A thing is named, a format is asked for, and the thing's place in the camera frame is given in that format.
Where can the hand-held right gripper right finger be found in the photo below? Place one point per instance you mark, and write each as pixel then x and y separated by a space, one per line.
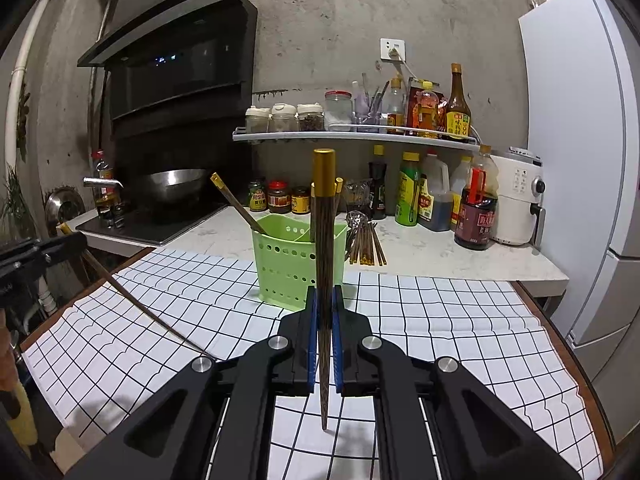
pixel 338 340

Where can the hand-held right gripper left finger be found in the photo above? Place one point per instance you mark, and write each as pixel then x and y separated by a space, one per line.
pixel 312 340

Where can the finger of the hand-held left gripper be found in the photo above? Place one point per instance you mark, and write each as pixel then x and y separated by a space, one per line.
pixel 65 249

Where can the gold-tipped wooden chopstick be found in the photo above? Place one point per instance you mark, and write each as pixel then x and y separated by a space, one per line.
pixel 65 228
pixel 324 175
pixel 312 210
pixel 235 202
pixel 340 185

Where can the green plastic chopstick holder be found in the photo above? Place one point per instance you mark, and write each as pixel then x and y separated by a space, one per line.
pixel 280 260

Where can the person's left forearm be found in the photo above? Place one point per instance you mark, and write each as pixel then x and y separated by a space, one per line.
pixel 22 415

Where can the person's left hand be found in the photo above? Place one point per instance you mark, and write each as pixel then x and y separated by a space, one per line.
pixel 7 350

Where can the white drain pipe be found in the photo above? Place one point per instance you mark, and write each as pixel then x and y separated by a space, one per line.
pixel 46 300

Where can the small dark bottle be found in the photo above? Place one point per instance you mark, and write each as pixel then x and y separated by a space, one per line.
pixel 120 212

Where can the green plant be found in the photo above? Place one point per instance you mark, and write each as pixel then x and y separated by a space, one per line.
pixel 12 200

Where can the red-capped clear bottle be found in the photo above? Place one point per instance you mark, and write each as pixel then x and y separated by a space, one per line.
pixel 103 172

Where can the bundle of gold-tipped chopsticks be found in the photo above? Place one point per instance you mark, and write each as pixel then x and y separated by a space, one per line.
pixel 367 247

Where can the black glass cooktop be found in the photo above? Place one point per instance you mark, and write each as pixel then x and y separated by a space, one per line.
pixel 165 230

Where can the white checkered cloth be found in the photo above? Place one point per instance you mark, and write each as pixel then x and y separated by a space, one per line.
pixel 450 335

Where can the metal slotted spoon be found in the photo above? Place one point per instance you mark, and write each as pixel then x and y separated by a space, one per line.
pixel 356 220

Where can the steel wok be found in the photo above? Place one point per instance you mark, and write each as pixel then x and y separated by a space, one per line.
pixel 170 185

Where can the yellow label jar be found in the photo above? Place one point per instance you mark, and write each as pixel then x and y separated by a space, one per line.
pixel 301 202

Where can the grey metal pipe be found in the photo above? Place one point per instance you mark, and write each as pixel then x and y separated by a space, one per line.
pixel 95 110

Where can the red-lidded chili sauce jar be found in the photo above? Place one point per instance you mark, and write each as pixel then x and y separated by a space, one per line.
pixel 279 199

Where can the clear glass jar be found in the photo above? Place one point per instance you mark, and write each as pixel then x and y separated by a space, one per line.
pixel 357 195

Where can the green label jar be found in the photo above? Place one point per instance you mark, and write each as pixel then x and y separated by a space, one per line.
pixel 257 199

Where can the slim dark soy sauce bottle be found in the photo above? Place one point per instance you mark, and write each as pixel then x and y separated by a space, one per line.
pixel 377 185

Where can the green bottle yellow cap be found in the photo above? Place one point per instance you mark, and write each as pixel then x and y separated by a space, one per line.
pixel 407 192

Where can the pale plastic jug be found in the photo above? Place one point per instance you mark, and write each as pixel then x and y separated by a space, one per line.
pixel 460 185

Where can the black range hood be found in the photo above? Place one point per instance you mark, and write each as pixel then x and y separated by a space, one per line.
pixel 175 75

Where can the white-lidded spice jar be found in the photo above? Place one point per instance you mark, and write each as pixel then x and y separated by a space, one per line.
pixel 311 119
pixel 257 121
pixel 284 119

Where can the white air fryer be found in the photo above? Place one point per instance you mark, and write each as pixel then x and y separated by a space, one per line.
pixel 517 200

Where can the purple utensil cup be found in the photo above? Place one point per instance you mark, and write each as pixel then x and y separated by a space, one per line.
pixel 369 112

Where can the red-lidded clear plastic jar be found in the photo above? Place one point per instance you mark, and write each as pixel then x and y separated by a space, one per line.
pixel 339 110

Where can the orange-capped clear bottle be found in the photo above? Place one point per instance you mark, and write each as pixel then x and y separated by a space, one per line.
pixel 395 110

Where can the yellow-capped cooking oil bottle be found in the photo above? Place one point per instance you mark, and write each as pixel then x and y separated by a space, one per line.
pixel 429 112

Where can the tall brown sauce bottle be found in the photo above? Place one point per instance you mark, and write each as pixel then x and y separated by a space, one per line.
pixel 457 115

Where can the white refrigerator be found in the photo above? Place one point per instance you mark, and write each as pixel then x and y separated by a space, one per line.
pixel 575 160

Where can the white wall pipe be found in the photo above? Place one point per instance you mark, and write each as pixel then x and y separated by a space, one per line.
pixel 22 70

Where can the white wall shelf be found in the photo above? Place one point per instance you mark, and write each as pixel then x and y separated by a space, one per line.
pixel 350 136

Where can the white wall socket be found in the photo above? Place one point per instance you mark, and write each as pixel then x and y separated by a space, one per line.
pixel 392 50

